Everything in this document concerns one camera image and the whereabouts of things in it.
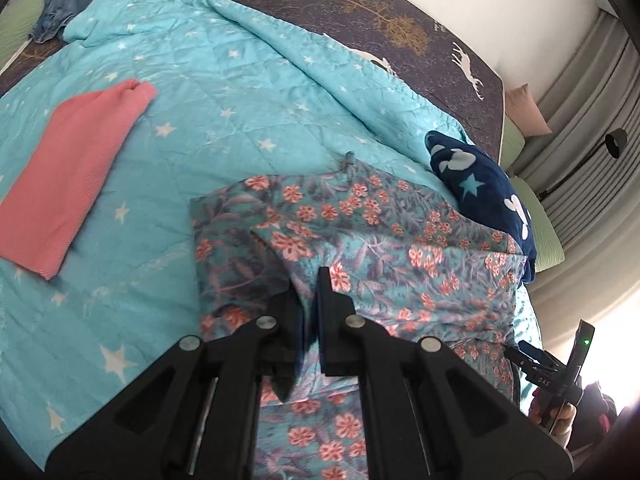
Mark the navy star fleece blanket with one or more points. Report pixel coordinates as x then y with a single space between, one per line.
490 195

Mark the black lamp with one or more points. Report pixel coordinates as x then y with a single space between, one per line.
616 141

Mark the grey curtain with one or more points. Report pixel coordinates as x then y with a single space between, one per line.
590 95

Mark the green quilted mat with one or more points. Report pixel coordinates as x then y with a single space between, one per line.
17 25

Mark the person's right hand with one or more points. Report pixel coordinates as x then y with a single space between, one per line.
562 422

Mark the green pillow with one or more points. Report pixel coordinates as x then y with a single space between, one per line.
540 220

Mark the pink pillow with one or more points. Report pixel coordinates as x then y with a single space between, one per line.
525 110

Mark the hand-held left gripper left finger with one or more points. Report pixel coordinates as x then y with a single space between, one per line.
292 330

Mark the dark deer print bedsheet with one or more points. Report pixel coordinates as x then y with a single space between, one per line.
350 10

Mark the floral teal garment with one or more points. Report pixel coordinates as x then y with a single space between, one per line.
400 255

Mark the turquoise star quilt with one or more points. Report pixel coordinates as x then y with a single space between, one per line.
225 85

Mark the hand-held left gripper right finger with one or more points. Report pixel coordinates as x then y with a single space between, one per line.
327 320

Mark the folded pink cloth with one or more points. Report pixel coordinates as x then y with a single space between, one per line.
75 175

